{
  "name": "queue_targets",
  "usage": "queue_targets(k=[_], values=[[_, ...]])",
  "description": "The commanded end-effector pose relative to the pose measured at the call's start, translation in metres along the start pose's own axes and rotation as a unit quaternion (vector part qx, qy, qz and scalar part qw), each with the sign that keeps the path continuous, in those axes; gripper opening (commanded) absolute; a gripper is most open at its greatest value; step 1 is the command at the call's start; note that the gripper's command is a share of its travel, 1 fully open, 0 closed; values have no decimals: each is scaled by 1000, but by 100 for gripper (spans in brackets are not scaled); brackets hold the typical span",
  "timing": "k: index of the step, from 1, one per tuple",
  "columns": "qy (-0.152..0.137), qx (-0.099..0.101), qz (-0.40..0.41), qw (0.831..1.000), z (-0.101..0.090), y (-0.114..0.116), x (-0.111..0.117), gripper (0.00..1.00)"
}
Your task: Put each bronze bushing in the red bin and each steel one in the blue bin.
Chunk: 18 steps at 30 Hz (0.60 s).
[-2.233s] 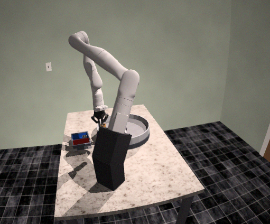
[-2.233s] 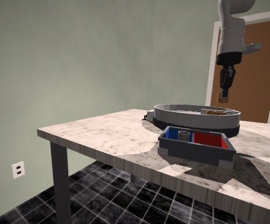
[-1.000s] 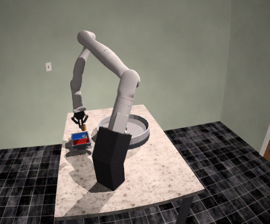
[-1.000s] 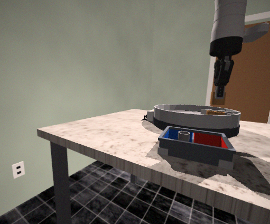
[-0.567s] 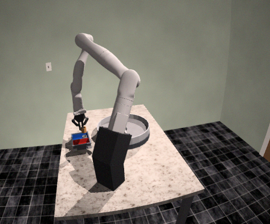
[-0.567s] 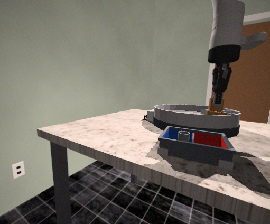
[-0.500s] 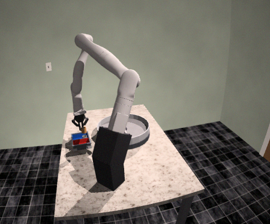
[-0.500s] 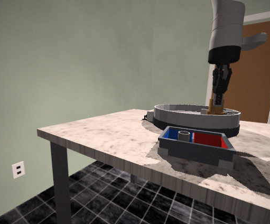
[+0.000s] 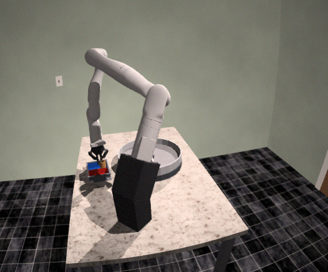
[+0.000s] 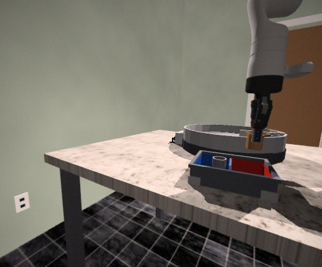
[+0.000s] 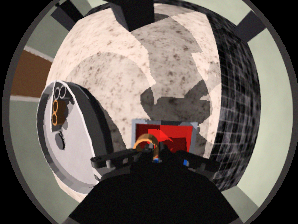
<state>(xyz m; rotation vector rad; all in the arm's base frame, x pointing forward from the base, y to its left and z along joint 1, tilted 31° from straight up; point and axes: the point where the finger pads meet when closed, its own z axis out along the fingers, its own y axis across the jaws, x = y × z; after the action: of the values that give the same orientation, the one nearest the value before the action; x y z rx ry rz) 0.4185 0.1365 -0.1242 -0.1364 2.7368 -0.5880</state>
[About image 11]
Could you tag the bronze bushing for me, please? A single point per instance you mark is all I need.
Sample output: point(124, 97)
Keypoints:
point(59, 106)
point(147, 137)
point(58, 118)

